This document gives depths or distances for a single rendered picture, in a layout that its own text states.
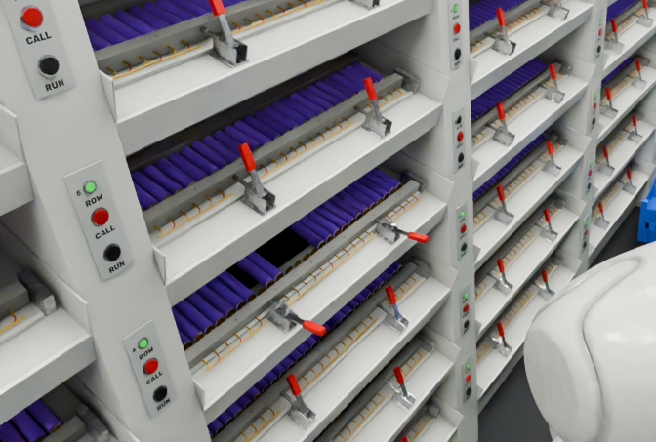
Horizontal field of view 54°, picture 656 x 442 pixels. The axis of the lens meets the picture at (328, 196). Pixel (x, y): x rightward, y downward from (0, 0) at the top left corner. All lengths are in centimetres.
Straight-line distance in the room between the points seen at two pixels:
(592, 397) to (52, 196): 49
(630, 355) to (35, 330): 56
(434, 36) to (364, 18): 21
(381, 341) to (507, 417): 68
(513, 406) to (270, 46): 129
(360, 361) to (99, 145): 68
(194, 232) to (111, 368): 19
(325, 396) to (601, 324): 74
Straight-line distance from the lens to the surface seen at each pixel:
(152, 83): 74
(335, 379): 115
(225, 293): 98
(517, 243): 180
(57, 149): 65
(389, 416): 136
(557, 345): 46
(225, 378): 91
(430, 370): 144
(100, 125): 67
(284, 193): 88
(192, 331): 93
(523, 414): 184
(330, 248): 105
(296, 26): 88
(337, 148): 98
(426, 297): 131
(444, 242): 129
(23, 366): 72
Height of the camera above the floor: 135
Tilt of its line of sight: 28 degrees down
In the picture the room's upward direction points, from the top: 8 degrees counter-clockwise
